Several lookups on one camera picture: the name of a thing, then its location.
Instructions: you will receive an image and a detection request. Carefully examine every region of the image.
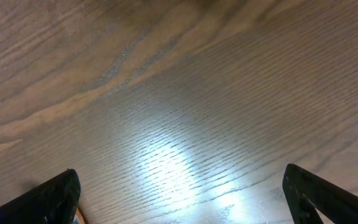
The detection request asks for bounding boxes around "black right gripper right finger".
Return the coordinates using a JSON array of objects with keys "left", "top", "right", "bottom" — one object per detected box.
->
[{"left": 282, "top": 164, "right": 358, "bottom": 224}]

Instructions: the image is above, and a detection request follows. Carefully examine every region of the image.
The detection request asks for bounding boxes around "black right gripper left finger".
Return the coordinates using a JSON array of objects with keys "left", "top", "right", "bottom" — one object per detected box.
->
[{"left": 0, "top": 169, "right": 81, "bottom": 224}]

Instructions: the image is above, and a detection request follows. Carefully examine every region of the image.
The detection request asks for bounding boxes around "orange juice box pair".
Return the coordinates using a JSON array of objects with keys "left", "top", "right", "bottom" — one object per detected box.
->
[{"left": 73, "top": 208, "right": 86, "bottom": 224}]

